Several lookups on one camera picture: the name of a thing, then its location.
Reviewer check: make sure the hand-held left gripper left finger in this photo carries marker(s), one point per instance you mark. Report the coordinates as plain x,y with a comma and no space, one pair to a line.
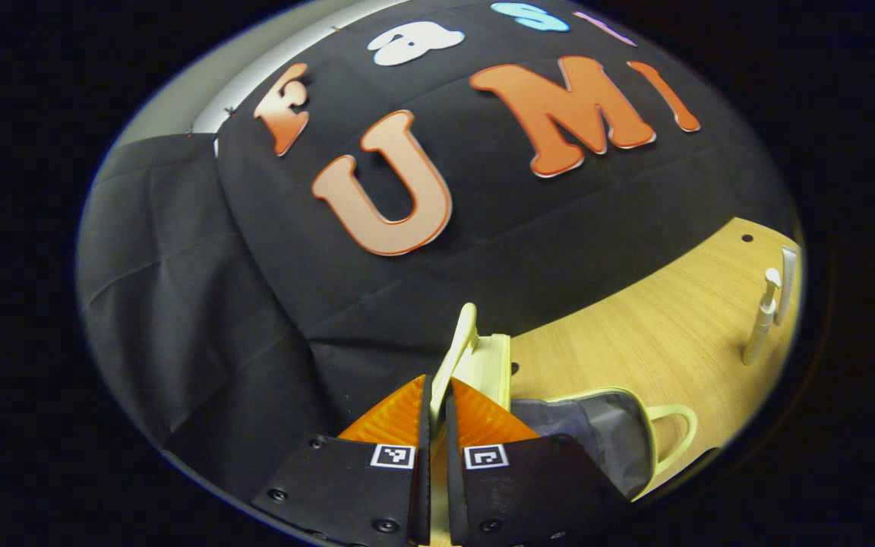
354,486

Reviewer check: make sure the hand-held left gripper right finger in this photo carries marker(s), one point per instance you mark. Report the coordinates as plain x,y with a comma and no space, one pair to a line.
529,494

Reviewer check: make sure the pale yellow suitcase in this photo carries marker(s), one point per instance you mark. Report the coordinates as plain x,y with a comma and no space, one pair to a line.
492,365

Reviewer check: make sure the white pump bottle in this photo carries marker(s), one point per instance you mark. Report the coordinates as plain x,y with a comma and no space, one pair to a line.
760,327

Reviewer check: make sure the black backdrop cloth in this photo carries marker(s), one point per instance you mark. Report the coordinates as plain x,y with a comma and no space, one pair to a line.
255,304

